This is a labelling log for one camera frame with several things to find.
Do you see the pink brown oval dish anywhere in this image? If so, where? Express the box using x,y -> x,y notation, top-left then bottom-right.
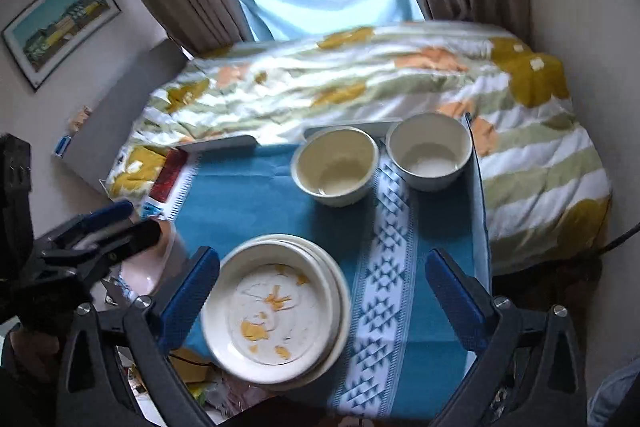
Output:
118,219 -> 188,296

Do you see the white duck print plate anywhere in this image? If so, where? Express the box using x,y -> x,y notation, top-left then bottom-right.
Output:
201,237 -> 336,387

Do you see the person's left hand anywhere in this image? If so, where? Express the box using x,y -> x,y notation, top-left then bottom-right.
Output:
9,325 -> 60,379

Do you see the grey bed headboard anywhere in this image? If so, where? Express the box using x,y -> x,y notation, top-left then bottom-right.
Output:
62,39 -> 186,194

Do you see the blue patterned tablecloth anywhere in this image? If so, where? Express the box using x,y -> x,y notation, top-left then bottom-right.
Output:
143,144 -> 490,421

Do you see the floral yellow green duvet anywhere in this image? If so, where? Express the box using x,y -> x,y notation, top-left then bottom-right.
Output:
104,22 -> 612,274

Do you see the framed landscape picture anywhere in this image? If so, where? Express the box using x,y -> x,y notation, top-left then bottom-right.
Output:
1,0 -> 120,91

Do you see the yellow pattern white plate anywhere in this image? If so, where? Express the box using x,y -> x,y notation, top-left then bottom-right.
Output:
266,234 -> 352,392

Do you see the plain white plate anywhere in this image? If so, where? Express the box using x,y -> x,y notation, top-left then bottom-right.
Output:
300,247 -> 341,375

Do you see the cream ceramic bowl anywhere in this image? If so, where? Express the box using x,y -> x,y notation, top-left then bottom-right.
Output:
291,127 -> 380,208

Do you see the white ribbed bowl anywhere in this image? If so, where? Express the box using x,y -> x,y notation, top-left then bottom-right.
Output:
385,112 -> 474,193

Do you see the black cable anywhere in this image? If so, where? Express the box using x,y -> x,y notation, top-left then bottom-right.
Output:
594,221 -> 640,258

